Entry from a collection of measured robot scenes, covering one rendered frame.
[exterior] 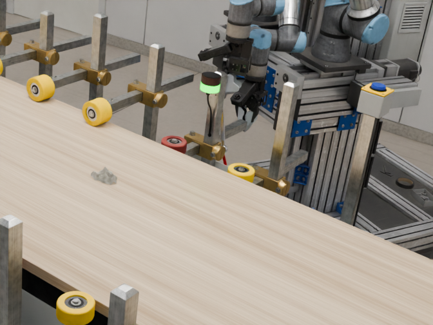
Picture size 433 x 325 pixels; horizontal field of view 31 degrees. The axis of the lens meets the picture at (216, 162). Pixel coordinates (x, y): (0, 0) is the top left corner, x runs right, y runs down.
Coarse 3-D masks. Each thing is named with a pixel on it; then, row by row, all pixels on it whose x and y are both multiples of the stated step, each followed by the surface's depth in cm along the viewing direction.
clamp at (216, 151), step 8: (184, 136) 253; (192, 136) 253; (200, 136) 254; (200, 144) 250; (208, 144) 249; (216, 144) 250; (200, 152) 251; (208, 152) 249; (216, 152) 248; (224, 152) 251; (216, 160) 249
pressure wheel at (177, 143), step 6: (162, 138) 240; (168, 138) 241; (174, 138) 242; (180, 138) 242; (162, 144) 238; (168, 144) 237; (174, 144) 237; (180, 144) 238; (186, 144) 239; (180, 150) 238
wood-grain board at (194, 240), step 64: (0, 128) 233; (64, 128) 239; (0, 192) 200; (64, 192) 204; (128, 192) 208; (192, 192) 213; (256, 192) 217; (64, 256) 178; (128, 256) 181; (192, 256) 184; (256, 256) 188; (320, 256) 192; (384, 256) 195; (192, 320) 163; (256, 320) 165; (320, 320) 168; (384, 320) 171
